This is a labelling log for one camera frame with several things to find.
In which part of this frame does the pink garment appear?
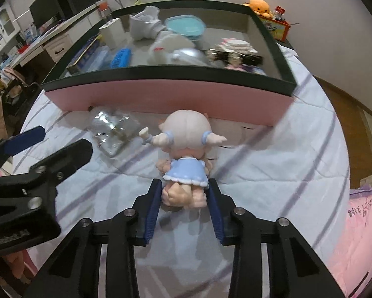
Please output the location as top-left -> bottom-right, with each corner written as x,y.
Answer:
1,67 -> 28,97

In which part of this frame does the black office chair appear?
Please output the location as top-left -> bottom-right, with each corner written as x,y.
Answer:
0,77 -> 40,125

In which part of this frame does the orange octopus plush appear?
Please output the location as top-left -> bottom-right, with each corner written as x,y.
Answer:
242,0 -> 273,18

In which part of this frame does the pink storage box dark rim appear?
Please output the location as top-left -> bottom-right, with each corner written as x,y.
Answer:
40,0 -> 298,128

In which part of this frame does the orange printed crate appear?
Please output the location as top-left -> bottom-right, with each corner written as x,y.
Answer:
259,14 -> 292,41

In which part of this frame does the teal heart-shaped case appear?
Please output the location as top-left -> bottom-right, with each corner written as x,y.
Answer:
165,15 -> 207,42

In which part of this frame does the white charger plug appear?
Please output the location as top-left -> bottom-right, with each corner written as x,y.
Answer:
98,18 -> 127,50

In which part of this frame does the white round toy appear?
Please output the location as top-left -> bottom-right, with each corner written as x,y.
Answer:
129,5 -> 166,41

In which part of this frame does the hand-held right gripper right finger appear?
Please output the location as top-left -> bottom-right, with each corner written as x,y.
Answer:
207,178 -> 346,298

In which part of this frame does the doll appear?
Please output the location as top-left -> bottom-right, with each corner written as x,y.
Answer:
139,109 -> 228,210

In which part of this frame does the blue comb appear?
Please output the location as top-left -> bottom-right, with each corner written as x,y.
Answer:
110,48 -> 133,69

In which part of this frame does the blue white box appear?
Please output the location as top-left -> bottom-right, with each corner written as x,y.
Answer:
21,26 -> 37,41

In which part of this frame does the black computer monitor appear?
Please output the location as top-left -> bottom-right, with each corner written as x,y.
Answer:
29,0 -> 61,30

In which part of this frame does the white glass-door cabinet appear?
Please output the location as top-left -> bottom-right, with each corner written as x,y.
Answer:
0,1 -> 14,53

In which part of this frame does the dark-haired figurine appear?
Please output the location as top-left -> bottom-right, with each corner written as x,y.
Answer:
206,49 -> 264,69

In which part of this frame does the pink quilt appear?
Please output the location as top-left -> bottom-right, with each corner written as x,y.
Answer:
326,186 -> 372,298

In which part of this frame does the small pink white brick figure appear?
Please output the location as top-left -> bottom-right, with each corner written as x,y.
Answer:
220,37 -> 258,53

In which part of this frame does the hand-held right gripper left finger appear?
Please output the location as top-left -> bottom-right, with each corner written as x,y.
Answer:
23,178 -> 163,298

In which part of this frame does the white desk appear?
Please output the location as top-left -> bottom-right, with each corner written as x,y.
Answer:
0,1 -> 107,78

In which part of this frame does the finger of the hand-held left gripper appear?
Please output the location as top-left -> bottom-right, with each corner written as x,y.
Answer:
0,126 -> 46,177
0,138 -> 94,212

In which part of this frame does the clear plastic bag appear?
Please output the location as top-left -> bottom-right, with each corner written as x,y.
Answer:
87,107 -> 143,157
66,36 -> 112,73

